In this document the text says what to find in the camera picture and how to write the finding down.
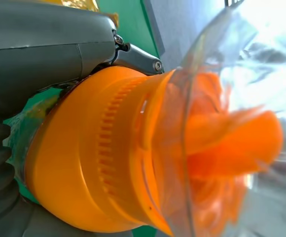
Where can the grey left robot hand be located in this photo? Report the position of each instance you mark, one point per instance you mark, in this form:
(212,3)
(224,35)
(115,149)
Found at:
(39,49)

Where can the crinkled yellow plastic bag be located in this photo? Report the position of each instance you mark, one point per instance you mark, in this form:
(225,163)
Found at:
(81,4)

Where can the black window grille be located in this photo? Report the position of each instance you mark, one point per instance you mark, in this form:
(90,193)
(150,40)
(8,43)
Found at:
(232,2)

